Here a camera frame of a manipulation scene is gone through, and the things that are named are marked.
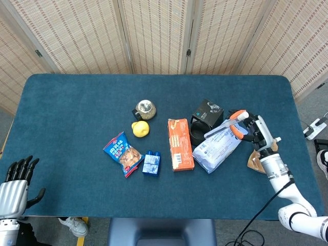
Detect brown spout pouch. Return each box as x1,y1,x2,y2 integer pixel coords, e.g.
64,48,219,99
246,137,282,175

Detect black trouser leg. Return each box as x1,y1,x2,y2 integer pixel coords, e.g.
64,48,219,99
17,221,51,246

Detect round glass jar black lid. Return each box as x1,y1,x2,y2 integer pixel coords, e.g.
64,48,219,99
132,99,157,122

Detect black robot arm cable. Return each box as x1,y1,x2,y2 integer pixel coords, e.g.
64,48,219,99
225,176,296,246

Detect black cardboard box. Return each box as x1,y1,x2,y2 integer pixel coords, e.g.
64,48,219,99
190,98,224,131

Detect blue robot torso base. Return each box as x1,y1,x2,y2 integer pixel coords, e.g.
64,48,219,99
107,217,218,246

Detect black and white sneaker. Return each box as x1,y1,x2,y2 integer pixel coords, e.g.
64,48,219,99
316,149,328,180

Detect black mug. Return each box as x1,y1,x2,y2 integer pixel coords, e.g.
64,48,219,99
189,120,210,147

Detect white-blue plastic package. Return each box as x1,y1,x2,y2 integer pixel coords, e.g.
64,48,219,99
192,118,250,175

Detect blue table cloth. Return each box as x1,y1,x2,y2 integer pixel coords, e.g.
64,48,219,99
0,73,324,221

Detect orange cardboard box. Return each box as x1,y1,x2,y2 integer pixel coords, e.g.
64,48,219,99
167,117,196,173

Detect yellow lemon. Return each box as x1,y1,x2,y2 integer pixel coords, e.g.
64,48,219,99
131,120,150,139

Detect blue small carton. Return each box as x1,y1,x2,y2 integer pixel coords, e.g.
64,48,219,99
141,150,162,177

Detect blue biscuit snack bag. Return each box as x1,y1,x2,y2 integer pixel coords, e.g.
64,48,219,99
103,131,145,179

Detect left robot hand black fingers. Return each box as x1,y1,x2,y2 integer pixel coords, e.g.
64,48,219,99
0,155,47,220

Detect woven folding screen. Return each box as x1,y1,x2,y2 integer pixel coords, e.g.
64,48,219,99
0,0,328,116

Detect clear tube with white cap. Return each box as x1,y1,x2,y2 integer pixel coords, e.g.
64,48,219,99
203,110,250,139

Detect white power strip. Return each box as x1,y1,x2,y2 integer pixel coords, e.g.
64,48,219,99
302,117,327,141

